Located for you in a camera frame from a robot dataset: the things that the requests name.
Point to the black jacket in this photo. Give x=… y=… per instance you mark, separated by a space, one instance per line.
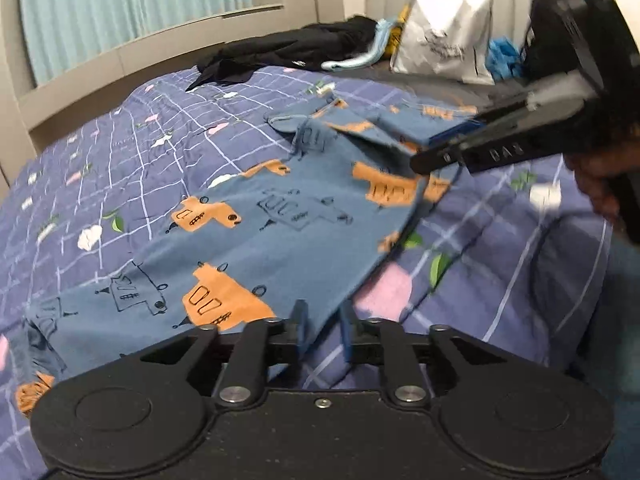
x=300 y=47

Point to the blue plastic bag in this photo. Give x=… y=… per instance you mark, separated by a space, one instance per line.
x=505 y=57

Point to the purple plaid floral blanket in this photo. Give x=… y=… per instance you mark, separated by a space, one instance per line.
x=150 y=160

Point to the grey bed sheet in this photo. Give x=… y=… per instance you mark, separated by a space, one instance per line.
x=430 y=82

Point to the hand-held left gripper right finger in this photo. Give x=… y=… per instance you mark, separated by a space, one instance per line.
x=346 y=325

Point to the yellow bag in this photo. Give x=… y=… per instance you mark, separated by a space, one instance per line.
x=395 y=35

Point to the pale green curtain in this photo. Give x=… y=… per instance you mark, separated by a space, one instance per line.
x=125 y=5

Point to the blue printed pants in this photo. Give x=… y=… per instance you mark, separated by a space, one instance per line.
x=310 y=220

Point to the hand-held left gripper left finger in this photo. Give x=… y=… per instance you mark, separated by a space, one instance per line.
x=301 y=322

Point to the white shopping bag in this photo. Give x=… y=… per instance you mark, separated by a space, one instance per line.
x=445 y=35

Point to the person's right hand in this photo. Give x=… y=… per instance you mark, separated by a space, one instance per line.
x=600 y=185

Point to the beige window cabinet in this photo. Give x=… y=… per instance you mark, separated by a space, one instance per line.
x=150 y=55

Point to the light blue cloth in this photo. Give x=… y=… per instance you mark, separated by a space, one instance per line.
x=360 y=60

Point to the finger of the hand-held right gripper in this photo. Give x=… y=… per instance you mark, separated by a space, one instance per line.
x=500 y=152
x=455 y=136

